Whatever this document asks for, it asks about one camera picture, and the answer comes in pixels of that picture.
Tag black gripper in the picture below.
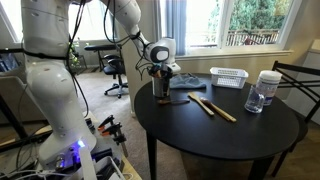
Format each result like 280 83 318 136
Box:
148 63 175 100

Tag dark brown wooden spoon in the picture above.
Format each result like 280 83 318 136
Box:
156 98 191 106

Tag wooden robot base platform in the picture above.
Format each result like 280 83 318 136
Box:
0 109 143 180

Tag silver metal utensil tin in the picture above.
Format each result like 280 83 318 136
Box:
151 77 172 99

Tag long wooden spoon dark head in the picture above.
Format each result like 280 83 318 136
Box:
199 97 238 124

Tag blue grey cloth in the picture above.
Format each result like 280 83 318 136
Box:
169 72 208 90

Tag light wooden spatula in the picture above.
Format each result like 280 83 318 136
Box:
187 91 215 117

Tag black office chair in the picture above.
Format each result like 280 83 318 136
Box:
102 54 129 99

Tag round black table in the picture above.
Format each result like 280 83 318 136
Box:
134 72 300 180

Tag black orange bar clamp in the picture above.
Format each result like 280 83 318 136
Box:
101 122 129 158
97 114 116 132

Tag white plastic basket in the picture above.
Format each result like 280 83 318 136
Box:
209 66 250 90

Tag blue grey curtain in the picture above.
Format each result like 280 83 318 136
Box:
156 0 188 57

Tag black desk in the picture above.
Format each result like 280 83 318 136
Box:
83 43 123 73

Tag glass side table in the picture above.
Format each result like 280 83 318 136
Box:
71 54 88 75

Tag clear glass mug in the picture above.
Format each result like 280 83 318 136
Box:
244 84 266 114

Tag green potted plant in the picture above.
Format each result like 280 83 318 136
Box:
68 39 83 68

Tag white plastic bin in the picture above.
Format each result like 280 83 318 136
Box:
94 155 127 180

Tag wooden deck railing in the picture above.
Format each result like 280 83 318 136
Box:
199 29 281 48

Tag clear jar white lid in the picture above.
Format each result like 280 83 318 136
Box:
255 70 283 107

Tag black metal chair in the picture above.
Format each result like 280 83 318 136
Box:
269 60 320 178

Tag black metal stand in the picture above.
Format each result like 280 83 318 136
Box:
0 94 54 153

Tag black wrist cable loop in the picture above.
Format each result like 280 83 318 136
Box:
102 0 152 81

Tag white window frame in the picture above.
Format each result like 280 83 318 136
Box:
184 0 303 61

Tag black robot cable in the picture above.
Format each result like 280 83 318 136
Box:
64 0 90 118

